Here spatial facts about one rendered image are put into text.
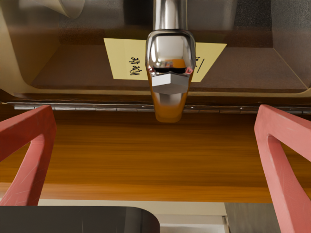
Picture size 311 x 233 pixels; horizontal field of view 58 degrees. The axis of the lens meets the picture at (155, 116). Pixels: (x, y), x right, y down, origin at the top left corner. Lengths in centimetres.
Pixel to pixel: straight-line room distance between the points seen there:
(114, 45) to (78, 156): 22
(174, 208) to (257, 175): 90
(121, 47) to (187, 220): 113
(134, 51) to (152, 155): 20
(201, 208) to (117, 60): 109
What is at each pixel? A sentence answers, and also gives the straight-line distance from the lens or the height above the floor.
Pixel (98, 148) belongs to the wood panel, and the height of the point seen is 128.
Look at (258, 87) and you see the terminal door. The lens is 28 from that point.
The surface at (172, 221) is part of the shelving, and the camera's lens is 126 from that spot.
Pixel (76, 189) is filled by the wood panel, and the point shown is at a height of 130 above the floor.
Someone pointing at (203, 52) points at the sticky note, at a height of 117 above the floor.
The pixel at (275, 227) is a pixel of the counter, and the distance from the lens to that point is 71.
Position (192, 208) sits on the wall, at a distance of 125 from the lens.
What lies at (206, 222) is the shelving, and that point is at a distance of 128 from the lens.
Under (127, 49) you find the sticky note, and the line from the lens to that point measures 19.
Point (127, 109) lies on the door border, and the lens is 36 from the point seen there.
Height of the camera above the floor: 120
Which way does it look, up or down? level
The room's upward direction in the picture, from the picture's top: 89 degrees counter-clockwise
